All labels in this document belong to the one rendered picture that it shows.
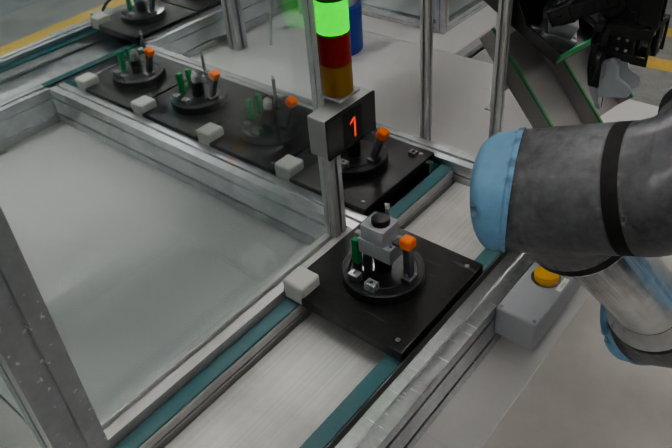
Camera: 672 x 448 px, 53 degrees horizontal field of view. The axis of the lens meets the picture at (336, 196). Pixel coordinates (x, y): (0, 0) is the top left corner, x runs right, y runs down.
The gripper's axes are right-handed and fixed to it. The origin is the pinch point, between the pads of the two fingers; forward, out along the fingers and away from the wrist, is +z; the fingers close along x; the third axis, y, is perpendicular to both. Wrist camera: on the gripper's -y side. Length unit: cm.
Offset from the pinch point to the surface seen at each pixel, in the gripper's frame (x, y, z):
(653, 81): 252, -55, 123
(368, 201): -14.5, -34.6, 25.6
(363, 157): -5.2, -42.8, 23.7
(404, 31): 76, -90, 37
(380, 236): -31.6, -18.5, 14.7
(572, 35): 18.6, -12.2, -0.6
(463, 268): -20.2, -10.1, 25.6
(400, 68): 53, -75, 37
